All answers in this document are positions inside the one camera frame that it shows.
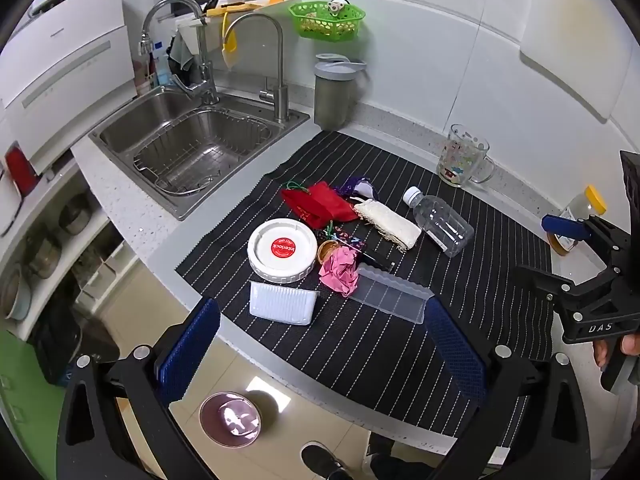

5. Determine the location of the white kitchen appliance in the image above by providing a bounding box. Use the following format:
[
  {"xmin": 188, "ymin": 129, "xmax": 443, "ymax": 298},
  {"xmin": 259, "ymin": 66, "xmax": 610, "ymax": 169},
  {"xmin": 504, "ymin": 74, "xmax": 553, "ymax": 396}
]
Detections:
[{"xmin": 0, "ymin": 0, "xmax": 138, "ymax": 176}]

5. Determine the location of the glass jar yellow lid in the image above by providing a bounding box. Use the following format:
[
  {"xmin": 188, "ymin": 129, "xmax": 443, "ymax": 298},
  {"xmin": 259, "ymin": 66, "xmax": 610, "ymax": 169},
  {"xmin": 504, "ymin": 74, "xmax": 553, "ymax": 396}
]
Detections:
[{"xmin": 547, "ymin": 185, "xmax": 607, "ymax": 257}]

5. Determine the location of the black waste bin blue label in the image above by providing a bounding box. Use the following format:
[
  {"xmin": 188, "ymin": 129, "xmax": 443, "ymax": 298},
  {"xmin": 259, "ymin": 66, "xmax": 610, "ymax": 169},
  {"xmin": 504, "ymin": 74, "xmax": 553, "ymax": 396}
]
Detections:
[{"xmin": 30, "ymin": 305, "xmax": 121, "ymax": 386}]

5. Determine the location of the green cabinet with handles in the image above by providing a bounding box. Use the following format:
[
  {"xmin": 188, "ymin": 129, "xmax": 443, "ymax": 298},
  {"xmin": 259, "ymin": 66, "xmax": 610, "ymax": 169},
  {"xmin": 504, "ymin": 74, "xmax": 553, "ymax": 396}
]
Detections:
[{"xmin": 0, "ymin": 330, "xmax": 51, "ymax": 461}]

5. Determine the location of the white ribbed plastic tray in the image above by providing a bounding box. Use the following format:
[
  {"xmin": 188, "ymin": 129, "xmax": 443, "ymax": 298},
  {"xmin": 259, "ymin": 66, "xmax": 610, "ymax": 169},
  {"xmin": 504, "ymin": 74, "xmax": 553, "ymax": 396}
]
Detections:
[{"xmin": 248, "ymin": 281, "xmax": 321, "ymax": 326}]

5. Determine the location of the red cloth pouch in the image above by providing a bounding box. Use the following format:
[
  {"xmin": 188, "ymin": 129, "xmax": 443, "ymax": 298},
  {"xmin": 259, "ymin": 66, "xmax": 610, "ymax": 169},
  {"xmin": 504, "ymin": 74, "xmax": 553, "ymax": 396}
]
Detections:
[{"xmin": 281, "ymin": 182, "xmax": 358, "ymax": 231}]

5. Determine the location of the purple cloth scrap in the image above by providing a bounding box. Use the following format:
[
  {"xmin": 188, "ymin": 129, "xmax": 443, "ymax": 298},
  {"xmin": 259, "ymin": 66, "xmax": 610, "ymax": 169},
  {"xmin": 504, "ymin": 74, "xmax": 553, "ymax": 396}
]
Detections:
[{"xmin": 334, "ymin": 176, "xmax": 378, "ymax": 206}]

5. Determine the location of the wire sink basket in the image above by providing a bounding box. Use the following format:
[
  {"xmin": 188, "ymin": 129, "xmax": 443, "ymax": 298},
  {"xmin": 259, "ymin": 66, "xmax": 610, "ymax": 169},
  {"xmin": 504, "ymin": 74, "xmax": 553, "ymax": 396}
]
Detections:
[{"xmin": 132, "ymin": 110, "xmax": 271, "ymax": 196}]

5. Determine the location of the tall steel pot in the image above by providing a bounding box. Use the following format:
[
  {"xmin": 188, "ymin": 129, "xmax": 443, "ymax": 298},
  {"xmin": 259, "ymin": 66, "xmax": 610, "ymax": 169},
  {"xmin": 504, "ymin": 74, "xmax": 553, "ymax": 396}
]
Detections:
[{"xmin": 25, "ymin": 232, "xmax": 63, "ymax": 281}]

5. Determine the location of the clear plastic tray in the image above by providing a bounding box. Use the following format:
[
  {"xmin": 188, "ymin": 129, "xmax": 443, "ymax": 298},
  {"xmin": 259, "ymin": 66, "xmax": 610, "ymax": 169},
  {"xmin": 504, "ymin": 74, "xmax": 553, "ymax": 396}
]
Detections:
[{"xmin": 347, "ymin": 266, "xmax": 436, "ymax": 325}]

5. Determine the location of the pink crumpled paper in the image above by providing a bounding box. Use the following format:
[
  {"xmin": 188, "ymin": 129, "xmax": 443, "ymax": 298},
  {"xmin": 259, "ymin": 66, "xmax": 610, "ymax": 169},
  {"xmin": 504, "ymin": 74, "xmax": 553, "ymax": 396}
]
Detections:
[{"xmin": 319, "ymin": 249, "xmax": 361, "ymax": 297}]

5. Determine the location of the black white-striped mat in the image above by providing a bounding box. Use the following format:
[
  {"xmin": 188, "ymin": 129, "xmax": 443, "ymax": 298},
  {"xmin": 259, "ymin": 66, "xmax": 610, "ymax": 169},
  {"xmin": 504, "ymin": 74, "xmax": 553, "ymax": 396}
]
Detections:
[{"xmin": 175, "ymin": 132, "xmax": 553, "ymax": 436}]

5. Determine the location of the white open shelf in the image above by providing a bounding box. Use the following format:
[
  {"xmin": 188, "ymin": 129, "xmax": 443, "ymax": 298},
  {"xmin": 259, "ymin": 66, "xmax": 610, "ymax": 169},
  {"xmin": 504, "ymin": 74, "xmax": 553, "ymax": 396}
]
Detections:
[{"xmin": 0, "ymin": 160, "xmax": 141, "ymax": 341}]

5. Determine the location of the grey lidded jug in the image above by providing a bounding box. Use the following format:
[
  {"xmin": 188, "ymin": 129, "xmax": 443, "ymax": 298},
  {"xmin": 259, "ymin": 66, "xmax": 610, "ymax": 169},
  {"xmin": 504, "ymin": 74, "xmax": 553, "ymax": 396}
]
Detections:
[{"xmin": 313, "ymin": 53, "xmax": 367, "ymax": 131}]

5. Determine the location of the white storage bin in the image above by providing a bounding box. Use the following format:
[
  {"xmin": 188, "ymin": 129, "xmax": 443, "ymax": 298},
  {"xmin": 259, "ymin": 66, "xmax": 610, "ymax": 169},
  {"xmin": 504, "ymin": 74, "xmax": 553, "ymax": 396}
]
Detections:
[{"xmin": 75, "ymin": 245, "xmax": 136, "ymax": 301}]

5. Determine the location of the pale plastic basin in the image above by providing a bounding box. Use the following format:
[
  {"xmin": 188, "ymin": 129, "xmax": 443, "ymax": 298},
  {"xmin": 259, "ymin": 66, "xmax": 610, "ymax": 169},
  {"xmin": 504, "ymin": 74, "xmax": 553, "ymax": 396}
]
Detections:
[{"xmin": 0, "ymin": 265, "xmax": 33, "ymax": 321}]

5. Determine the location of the person's right hand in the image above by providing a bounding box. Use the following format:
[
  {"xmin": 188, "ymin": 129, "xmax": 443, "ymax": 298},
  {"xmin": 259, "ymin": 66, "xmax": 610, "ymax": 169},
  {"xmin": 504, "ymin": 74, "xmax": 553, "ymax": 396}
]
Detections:
[{"xmin": 594, "ymin": 332, "xmax": 640, "ymax": 372}]

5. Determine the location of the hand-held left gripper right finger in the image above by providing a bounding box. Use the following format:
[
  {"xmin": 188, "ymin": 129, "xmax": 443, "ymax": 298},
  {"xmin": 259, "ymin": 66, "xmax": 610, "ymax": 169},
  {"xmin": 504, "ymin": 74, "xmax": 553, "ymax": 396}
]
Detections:
[{"xmin": 425, "ymin": 297, "xmax": 593, "ymax": 480}]

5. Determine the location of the white lace cloth roll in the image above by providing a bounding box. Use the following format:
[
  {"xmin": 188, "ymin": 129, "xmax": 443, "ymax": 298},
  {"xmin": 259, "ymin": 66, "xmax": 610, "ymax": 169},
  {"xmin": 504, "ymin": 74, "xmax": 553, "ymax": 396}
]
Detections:
[{"xmin": 352, "ymin": 199, "xmax": 422, "ymax": 252}]

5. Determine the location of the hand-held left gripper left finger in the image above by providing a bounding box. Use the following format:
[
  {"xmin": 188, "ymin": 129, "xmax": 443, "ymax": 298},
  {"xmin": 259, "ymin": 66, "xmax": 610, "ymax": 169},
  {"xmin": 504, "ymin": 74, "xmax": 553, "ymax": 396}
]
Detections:
[{"xmin": 55, "ymin": 297, "xmax": 223, "ymax": 480}]

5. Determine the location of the wide steel pot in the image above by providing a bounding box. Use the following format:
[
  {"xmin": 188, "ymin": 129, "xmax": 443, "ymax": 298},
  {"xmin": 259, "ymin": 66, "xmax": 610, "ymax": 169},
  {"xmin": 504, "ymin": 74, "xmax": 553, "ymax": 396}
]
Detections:
[{"xmin": 59, "ymin": 192, "xmax": 93, "ymax": 236}]

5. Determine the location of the clear plastic bottle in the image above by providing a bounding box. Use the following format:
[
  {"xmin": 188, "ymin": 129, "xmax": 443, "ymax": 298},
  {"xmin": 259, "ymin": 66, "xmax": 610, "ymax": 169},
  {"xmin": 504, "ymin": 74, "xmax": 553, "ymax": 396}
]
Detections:
[{"xmin": 403, "ymin": 186, "xmax": 475, "ymax": 258}]

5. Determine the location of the stainless steel sink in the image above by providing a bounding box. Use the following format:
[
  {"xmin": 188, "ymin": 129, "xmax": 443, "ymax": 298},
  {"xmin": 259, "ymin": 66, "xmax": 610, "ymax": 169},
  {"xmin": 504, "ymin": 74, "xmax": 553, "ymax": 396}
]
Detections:
[{"xmin": 89, "ymin": 85, "xmax": 311, "ymax": 221}]

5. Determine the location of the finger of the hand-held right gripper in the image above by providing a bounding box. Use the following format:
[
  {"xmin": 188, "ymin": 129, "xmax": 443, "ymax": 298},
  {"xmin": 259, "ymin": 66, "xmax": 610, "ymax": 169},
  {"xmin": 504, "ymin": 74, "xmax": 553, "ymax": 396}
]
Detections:
[
  {"xmin": 515, "ymin": 264, "xmax": 621, "ymax": 311},
  {"xmin": 541, "ymin": 214, "xmax": 631, "ymax": 261}
]

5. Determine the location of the slim steel faucet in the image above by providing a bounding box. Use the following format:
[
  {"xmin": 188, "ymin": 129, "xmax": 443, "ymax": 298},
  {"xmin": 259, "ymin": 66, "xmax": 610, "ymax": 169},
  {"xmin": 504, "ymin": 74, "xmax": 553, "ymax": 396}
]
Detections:
[{"xmin": 222, "ymin": 12, "xmax": 291, "ymax": 123}]

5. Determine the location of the red flat board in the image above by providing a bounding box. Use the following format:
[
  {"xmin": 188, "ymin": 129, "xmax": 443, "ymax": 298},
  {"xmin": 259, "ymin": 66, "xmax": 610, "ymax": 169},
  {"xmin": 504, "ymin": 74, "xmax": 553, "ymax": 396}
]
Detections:
[{"xmin": 5, "ymin": 142, "xmax": 38, "ymax": 198}]

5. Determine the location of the grey dish cloth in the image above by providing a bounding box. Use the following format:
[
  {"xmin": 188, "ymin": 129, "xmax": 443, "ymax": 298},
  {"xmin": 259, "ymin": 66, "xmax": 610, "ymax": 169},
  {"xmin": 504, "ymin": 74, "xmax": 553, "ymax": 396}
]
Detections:
[{"xmin": 167, "ymin": 30, "xmax": 197, "ymax": 86}]

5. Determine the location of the pink round bin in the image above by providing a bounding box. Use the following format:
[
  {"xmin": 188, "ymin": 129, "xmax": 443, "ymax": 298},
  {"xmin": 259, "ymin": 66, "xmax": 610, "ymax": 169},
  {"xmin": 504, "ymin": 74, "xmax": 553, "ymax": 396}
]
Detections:
[{"xmin": 199, "ymin": 392, "xmax": 263, "ymax": 448}]

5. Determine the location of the green plastic basket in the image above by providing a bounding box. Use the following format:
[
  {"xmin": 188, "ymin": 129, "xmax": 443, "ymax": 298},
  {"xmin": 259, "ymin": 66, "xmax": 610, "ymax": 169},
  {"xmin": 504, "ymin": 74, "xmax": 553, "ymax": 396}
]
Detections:
[{"xmin": 288, "ymin": 0, "xmax": 366, "ymax": 41}]

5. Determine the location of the printed glass measuring cup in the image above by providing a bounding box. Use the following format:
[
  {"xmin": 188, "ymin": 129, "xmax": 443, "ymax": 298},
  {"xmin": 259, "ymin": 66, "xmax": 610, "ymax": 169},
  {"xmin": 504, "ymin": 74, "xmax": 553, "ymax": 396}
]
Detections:
[{"xmin": 437, "ymin": 124, "xmax": 497, "ymax": 188}]

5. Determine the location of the black white-soled shoe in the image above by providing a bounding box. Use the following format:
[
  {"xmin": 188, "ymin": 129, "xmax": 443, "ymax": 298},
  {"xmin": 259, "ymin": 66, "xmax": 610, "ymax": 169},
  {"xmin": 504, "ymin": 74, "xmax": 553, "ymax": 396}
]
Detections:
[{"xmin": 301, "ymin": 441, "xmax": 353, "ymax": 480}]

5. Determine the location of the chrome pull-down faucet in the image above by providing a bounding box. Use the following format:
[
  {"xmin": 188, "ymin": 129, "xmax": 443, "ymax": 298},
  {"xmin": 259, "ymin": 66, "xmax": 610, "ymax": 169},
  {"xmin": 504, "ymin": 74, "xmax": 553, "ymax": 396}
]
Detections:
[{"xmin": 137, "ymin": 0, "xmax": 221, "ymax": 106}]

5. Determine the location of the white round lid red label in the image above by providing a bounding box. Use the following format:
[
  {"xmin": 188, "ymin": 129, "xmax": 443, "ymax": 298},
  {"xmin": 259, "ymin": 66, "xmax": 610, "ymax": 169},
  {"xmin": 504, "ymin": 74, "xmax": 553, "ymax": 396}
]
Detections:
[{"xmin": 247, "ymin": 218, "xmax": 319, "ymax": 281}]

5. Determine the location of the soap bottle blue label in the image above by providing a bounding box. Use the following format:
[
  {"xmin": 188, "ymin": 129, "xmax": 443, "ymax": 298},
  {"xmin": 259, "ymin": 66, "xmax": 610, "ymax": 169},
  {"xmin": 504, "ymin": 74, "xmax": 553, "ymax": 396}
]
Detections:
[{"xmin": 150, "ymin": 40, "xmax": 171, "ymax": 86}]

